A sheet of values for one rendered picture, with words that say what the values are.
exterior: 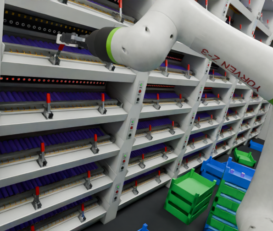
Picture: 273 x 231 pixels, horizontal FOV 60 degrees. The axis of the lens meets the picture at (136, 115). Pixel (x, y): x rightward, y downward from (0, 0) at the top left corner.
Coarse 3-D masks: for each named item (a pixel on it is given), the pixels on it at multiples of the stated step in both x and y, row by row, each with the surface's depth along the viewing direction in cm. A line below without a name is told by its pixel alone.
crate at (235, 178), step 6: (228, 162) 151; (234, 162) 151; (228, 168) 134; (234, 168) 152; (240, 168) 150; (246, 168) 149; (228, 174) 135; (234, 174) 146; (240, 174) 148; (246, 174) 149; (252, 174) 148; (228, 180) 135; (234, 180) 134; (240, 180) 133; (246, 180) 131; (240, 186) 133; (246, 186) 132
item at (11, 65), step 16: (16, 32) 84; (32, 32) 87; (0, 64) 68; (16, 64) 71; (32, 64) 74; (48, 64) 79; (64, 64) 85; (80, 64) 92; (96, 80) 98; (112, 80) 104; (128, 80) 112
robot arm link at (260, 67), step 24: (168, 0) 54; (192, 0) 55; (192, 24) 54; (216, 24) 54; (192, 48) 58; (216, 48) 55; (240, 48) 53; (264, 48) 53; (240, 72) 55; (264, 72) 52; (264, 96) 55
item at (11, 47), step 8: (8, 48) 73; (16, 48) 75; (24, 48) 77; (32, 48) 78; (40, 48) 81; (64, 56) 89; (72, 56) 91; (80, 56) 94; (88, 56) 97; (120, 64) 113
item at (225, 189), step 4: (224, 180) 136; (220, 184) 138; (224, 184) 137; (220, 188) 138; (224, 188) 137; (228, 188) 136; (232, 188) 135; (224, 192) 138; (228, 192) 136; (232, 192) 136; (236, 192) 135; (240, 192) 134; (244, 192) 133; (232, 196) 136; (236, 196) 135; (240, 196) 134
